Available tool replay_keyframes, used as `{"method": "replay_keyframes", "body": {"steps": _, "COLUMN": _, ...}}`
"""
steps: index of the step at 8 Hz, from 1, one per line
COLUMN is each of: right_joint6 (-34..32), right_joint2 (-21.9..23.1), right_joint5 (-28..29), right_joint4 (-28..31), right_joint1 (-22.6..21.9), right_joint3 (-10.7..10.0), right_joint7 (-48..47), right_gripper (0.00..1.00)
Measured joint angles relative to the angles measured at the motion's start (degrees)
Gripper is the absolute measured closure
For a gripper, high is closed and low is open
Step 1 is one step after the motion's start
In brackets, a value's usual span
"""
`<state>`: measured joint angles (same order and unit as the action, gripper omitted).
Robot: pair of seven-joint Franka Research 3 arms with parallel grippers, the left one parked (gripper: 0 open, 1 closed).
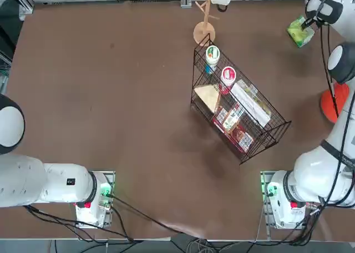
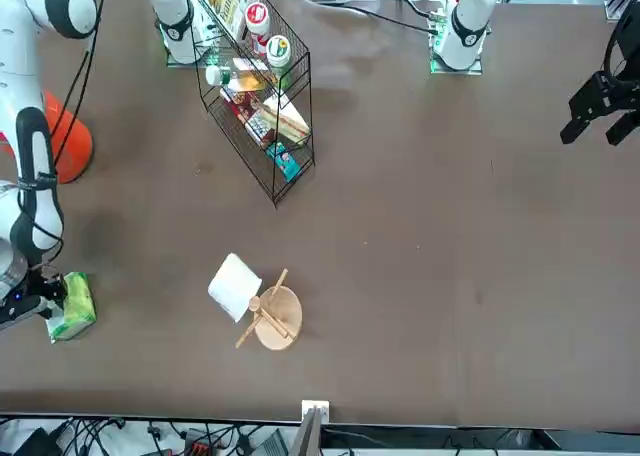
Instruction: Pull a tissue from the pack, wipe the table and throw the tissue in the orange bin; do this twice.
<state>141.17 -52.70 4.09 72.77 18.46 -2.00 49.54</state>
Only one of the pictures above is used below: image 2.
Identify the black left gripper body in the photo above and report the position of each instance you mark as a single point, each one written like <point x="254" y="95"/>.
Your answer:
<point x="625" y="66"/>

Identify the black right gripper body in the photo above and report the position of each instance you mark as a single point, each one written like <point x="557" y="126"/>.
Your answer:
<point x="30" y="301"/>

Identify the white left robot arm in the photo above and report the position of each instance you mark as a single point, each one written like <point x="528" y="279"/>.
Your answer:
<point x="467" y="21"/>

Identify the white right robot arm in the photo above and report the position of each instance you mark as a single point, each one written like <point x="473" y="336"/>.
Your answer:
<point x="40" y="211"/>

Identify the green tissue pack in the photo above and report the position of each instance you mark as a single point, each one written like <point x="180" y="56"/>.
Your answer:
<point x="77" y="306"/>

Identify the orange bin with hinged lid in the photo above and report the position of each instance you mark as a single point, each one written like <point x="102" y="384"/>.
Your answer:
<point x="70" y="141"/>

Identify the white and orange striped pack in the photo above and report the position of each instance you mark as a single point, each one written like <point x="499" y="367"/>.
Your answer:
<point x="287" y="118"/>

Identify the small electronics board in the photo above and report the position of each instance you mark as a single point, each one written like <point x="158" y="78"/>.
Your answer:
<point x="437" y="26"/>

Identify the wooden paper towel holder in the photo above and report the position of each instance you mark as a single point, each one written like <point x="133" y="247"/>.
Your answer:
<point x="280" y="321"/>

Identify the red Walkers biscuit box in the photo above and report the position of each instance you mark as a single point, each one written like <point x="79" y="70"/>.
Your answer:
<point x="240" y="107"/>

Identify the teal snack packet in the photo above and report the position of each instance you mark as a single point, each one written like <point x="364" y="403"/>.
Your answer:
<point x="285" y="162"/>

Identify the bottle with white cap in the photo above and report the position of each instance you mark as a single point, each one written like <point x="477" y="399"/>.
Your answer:
<point x="217" y="76"/>

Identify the grey upright panel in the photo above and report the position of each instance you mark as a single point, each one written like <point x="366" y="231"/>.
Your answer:
<point x="307" y="441"/>

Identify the jar with green white lid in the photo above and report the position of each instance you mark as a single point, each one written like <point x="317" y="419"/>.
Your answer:
<point x="278" y="48"/>

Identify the white jar red lid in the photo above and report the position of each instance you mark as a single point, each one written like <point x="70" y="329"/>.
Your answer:
<point x="257" y="16"/>

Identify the yellow printed box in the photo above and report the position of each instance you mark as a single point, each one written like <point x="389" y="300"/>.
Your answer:
<point x="222" y="1"/>

